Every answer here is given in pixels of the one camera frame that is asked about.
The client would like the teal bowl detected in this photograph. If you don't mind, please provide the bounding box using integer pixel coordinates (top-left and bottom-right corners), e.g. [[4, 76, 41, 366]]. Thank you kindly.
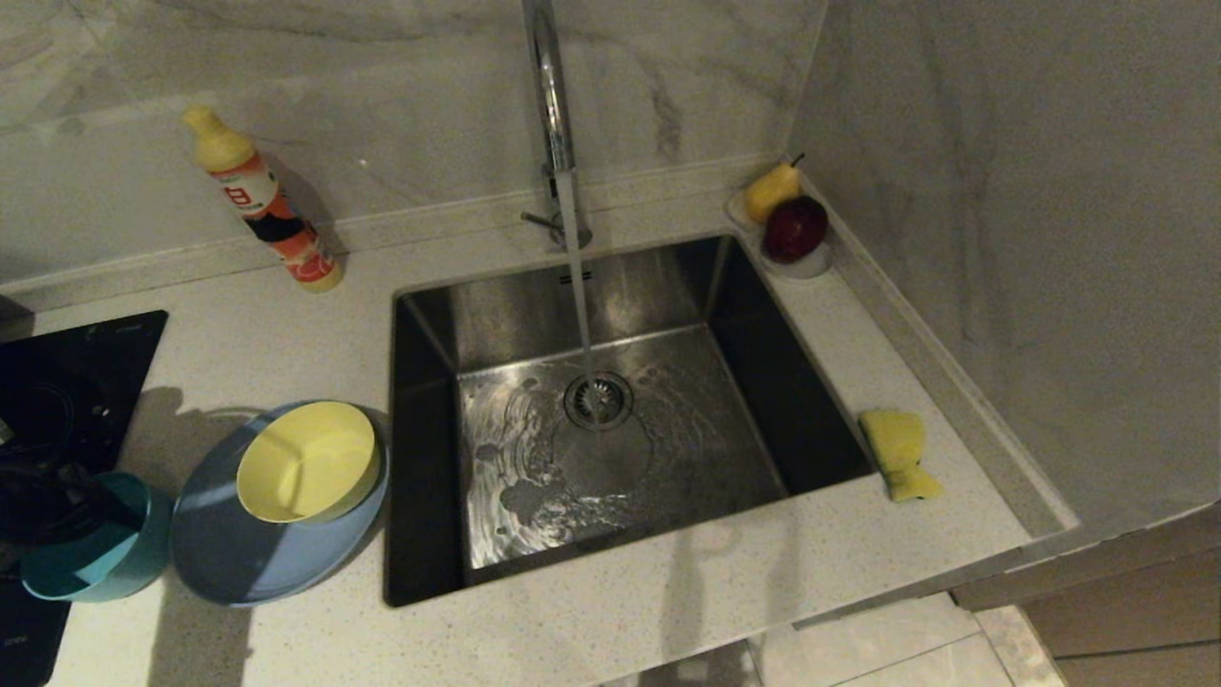
[[19, 470, 176, 604]]

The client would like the orange white dish soap bottle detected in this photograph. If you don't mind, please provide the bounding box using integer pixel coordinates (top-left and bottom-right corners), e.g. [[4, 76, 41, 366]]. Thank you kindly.
[[183, 105, 344, 294]]

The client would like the chrome kitchen faucet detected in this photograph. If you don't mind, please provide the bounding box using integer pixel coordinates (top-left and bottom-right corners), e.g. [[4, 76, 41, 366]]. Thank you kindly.
[[521, 0, 594, 251]]

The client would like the yellow sponge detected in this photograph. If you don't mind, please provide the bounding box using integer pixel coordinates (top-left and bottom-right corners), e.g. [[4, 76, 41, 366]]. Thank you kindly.
[[858, 408, 943, 503]]

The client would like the stainless steel sink basin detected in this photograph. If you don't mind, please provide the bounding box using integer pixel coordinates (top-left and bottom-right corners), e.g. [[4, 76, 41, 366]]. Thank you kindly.
[[384, 234, 877, 608]]

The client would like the black induction cooktop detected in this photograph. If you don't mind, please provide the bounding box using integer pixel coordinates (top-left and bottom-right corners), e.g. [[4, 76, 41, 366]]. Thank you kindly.
[[0, 309, 169, 687]]

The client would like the blue plate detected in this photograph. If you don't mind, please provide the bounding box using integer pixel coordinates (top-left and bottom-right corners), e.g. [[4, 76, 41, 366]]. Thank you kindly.
[[172, 401, 391, 608]]

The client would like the yellow bowl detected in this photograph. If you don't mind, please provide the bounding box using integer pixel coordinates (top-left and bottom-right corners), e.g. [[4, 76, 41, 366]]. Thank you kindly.
[[236, 401, 383, 525]]

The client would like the round metal drain strainer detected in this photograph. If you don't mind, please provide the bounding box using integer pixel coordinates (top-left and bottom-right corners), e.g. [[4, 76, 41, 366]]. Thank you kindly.
[[564, 370, 635, 432]]

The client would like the running water stream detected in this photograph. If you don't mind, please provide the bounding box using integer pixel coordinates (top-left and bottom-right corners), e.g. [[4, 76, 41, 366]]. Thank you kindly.
[[555, 167, 602, 406]]

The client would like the yellow pear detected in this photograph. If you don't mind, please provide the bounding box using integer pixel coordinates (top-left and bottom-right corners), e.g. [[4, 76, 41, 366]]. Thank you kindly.
[[745, 153, 805, 225]]

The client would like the small white fruit dish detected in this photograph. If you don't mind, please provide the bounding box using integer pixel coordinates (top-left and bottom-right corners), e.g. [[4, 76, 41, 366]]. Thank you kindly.
[[728, 191, 834, 280]]

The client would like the dark red apple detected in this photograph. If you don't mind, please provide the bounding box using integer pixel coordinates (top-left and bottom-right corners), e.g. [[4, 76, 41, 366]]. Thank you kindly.
[[762, 196, 829, 264]]

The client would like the wooden cabinet front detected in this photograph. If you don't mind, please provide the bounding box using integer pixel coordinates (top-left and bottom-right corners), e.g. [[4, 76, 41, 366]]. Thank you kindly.
[[951, 504, 1221, 687]]

